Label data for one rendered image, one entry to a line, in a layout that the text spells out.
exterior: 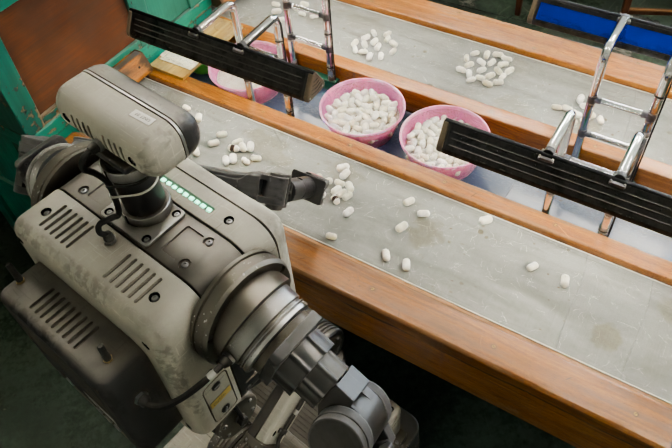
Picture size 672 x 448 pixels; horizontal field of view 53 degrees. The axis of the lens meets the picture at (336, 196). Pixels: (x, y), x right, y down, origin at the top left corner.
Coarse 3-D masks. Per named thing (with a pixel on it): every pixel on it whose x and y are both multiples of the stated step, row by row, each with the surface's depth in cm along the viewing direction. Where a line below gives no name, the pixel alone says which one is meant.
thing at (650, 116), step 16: (624, 16) 171; (608, 48) 165; (592, 96) 174; (656, 96) 165; (592, 112) 179; (640, 112) 171; (656, 112) 168; (576, 144) 188; (624, 144) 180; (640, 160) 181
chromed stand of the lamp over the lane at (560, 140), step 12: (564, 120) 148; (564, 132) 146; (636, 132) 145; (552, 144) 143; (564, 144) 158; (636, 144) 142; (540, 156) 143; (564, 156) 162; (624, 156) 141; (636, 156) 150; (600, 168) 159; (624, 168) 138; (612, 180) 138; (612, 216) 166; (600, 228) 171
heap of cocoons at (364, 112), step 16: (352, 96) 218; (368, 96) 214; (384, 96) 214; (336, 112) 210; (352, 112) 211; (368, 112) 210; (384, 112) 209; (336, 128) 206; (352, 128) 208; (368, 128) 206; (384, 128) 205
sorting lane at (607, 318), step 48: (192, 96) 220; (288, 144) 203; (384, 192) 188; (432, 192) 187; (336, 240) 178; (384, 240) 177; (432, 240) 176; (480, 240) 175; (528, 240) 174; (432, 288) 166; (480, 288) 166; (528, 288) 165; (576, 288) 164; (624, 288) 163; (528, 336) 156; (576, 336) 156; (624, 336) 155
